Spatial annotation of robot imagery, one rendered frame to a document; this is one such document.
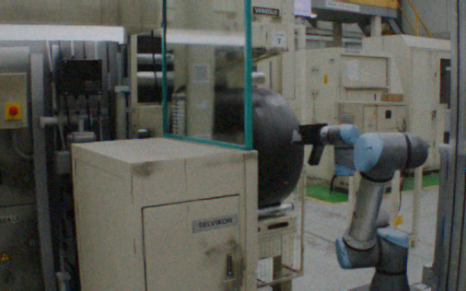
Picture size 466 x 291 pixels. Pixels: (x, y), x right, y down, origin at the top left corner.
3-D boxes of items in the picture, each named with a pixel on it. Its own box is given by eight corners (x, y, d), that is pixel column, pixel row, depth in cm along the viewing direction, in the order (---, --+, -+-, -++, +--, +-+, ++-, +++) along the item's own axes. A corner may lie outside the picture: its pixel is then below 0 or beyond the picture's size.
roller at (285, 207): (225, 220, 223) (230, 224, 219) (225, 211, 222) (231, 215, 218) (287, 209, 242) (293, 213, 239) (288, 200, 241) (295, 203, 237)
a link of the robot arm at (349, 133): (347, 146, 185) (346, 122, 185) (326, 147, 194) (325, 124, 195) (362, 146, 190) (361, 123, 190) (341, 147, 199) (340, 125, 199)
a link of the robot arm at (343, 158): (366, 176, 189) (366, 146, 189) (337, 177, 188) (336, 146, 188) (359, 175, 197) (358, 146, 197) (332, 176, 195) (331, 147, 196)
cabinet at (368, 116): (360, 198, 667) (362, 102, 653) (332, 191, 717) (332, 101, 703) (406, 190, 713) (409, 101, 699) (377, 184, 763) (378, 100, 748)
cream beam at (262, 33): (188, 48, 237) (188, 17, 235) (164, 51, 258) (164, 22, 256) (289, 52, 271) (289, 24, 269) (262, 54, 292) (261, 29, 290)
